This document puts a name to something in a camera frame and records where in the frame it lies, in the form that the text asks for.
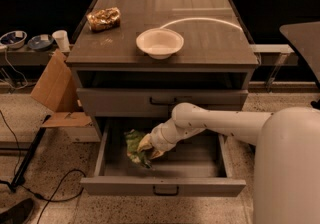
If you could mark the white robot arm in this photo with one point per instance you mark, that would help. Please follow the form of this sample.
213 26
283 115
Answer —
287 159

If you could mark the green jalapeno chip bag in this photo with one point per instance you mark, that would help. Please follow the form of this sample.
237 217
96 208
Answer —
132 139

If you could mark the blue bowl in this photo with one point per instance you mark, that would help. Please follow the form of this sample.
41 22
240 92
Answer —
41 42
14 39

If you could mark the grey drawer cabinet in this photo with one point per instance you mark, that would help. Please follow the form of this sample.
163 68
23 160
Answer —
215 56

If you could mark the white paper bowl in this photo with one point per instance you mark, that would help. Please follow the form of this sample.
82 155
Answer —
160 43

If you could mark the grey side shelf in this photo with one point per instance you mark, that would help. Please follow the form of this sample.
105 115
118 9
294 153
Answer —
25 56

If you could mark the black table leg left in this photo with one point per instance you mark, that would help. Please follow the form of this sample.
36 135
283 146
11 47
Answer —
19 175

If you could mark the blue bowl left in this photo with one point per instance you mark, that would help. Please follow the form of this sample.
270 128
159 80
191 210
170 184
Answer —
14 39

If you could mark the open lower grey drawer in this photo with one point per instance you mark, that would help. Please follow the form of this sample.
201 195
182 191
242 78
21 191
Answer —
198 166

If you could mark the dark object floor corner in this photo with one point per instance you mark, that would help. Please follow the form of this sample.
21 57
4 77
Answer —
18 214

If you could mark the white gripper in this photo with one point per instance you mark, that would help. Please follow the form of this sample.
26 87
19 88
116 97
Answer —
162 141

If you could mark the closed upper grey drawer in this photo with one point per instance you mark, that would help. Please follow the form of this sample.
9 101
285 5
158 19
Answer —
103 102

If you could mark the brown cardboard box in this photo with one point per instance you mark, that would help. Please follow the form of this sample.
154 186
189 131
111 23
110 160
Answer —
56 90

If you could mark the blue bowl right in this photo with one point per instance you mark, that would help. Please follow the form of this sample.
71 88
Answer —
41 42

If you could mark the white paper cup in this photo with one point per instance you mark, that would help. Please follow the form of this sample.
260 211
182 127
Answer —
61 38

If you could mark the brown gold snack bag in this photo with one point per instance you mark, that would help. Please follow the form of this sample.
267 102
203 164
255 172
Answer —
104 19

